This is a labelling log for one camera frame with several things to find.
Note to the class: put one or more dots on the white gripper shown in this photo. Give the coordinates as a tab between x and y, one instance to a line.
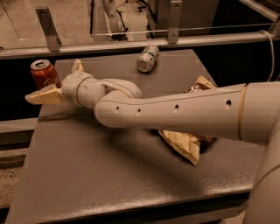
70	87

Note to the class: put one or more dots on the red coke can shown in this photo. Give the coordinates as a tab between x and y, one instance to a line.
44	73

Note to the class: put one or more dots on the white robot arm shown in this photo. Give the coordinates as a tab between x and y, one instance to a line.
247	112

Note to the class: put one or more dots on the silver green soda can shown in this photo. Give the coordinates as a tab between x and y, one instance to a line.
147	58

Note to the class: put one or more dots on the brown sea salt chip bag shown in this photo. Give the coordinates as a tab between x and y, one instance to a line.
188	145

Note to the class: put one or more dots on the left metal rail bracket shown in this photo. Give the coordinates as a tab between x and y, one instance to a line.
46	21

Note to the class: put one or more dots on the metal rail bracket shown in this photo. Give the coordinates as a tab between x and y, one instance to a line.
174	19
46	21

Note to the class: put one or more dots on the right metal rail bracket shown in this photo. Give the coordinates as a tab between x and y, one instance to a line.
174	19

